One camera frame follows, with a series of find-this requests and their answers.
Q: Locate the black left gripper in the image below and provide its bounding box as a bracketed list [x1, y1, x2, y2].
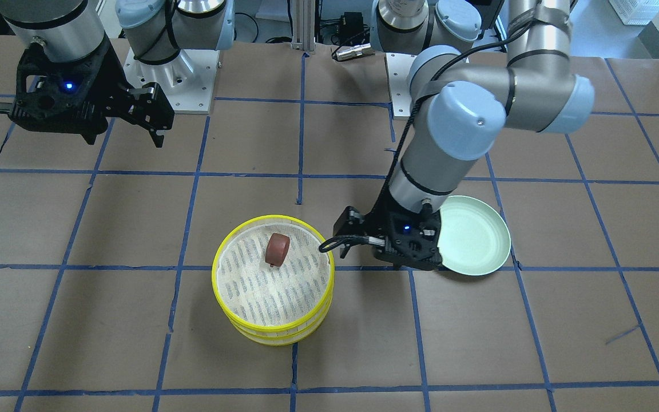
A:
[319, 191, 443, 271]

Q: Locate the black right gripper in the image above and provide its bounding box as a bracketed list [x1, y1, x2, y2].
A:
[0, 40, 175, 148]

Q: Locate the brown half-moon bun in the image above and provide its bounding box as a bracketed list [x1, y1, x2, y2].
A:
[264, 232, 291, 268]

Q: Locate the yellow bamboo steamer layer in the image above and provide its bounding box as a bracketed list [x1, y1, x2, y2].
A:
[212, 215, 335, 333]
[230, 295, 333, 346]

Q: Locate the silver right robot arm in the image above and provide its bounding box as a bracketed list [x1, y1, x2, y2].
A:
[0, 1, 235, 148]

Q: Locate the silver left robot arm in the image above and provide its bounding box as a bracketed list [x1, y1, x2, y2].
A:
[319, 1, 596, 275]

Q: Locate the light green round plate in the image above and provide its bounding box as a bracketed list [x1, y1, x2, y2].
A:
[438, 195, 512, 276]

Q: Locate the aluminium frame post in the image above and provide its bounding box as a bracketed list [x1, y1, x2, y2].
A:
[288, 1, 320, 54]

